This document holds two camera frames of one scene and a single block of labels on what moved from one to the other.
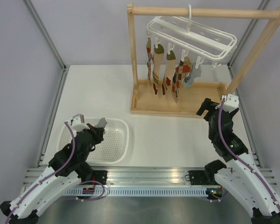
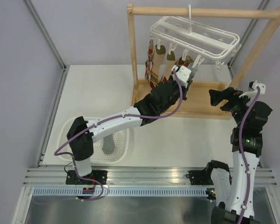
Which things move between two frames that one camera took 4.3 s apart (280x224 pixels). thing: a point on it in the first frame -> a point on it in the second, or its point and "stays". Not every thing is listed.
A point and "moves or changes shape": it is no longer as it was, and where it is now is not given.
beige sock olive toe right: x=170 y=61 stays
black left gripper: x=99 y=131 -> x=185 y=90
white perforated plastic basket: x=114 y=148 stays
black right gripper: x=208 y=105 -> x=229 y=93
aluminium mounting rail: x=145 y=175 stays
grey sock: x=101 y=123 moves or changes shape
